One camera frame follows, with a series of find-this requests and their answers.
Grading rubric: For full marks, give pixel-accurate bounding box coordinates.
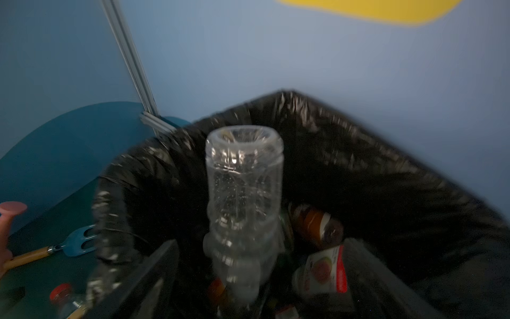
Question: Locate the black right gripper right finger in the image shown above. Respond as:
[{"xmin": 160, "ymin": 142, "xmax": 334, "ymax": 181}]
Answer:
[{"xmin": 342, "ymin": 238, "xmax": 442, "ymax": 319}]

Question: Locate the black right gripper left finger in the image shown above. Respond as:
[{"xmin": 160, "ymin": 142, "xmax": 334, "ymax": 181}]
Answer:
[{"xmin": 83, "ymin": 240, "xmax": 179, "ymax": 318}]

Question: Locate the red label juice bottle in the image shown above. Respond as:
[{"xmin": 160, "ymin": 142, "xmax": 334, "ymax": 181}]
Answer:
[{"xmin": 292, "ymin": 245, "xmax": 355, "ymax": 313}]

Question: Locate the brown sauce bottle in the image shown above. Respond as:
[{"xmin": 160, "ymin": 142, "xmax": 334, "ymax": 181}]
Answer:
[{"xmin": 288, "ymin": 202, "xmax": 344, "ymax": 250}]

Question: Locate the clear bottle red cap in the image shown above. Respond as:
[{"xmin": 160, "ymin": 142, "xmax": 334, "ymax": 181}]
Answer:
[{"xmin": 49, "ymin": 283, "xmax": 88, "ymax": 318}]

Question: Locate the clear bottle white cap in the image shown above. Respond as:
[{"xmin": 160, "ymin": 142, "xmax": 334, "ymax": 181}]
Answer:
[{"xmin": 203, "ymin": 125, "xmax": 284, "ymax": 304}]

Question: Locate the black bin liner bag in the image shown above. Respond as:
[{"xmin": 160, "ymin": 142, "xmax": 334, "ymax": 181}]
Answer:
[{"xmin": 86, "ymin": 91, "xmax": 509, "ymax": 318}]

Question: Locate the blue plastic toy rake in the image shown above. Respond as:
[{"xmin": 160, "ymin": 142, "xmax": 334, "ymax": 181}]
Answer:
[{"xmin": 3, "ymin": 225, "xmax": 96, "ymax": 270}]

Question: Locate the pink toy watering can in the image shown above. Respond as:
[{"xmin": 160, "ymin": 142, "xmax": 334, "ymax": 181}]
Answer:
[{"xmin": 0, "ymin": 202, "xmax": 27, "ymax": 277}]

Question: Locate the aluminium frame rail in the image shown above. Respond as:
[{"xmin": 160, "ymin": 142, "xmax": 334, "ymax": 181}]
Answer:
[{"xmin": 101, "ymin": 0, "xmax": 176, "ymax": 136}]

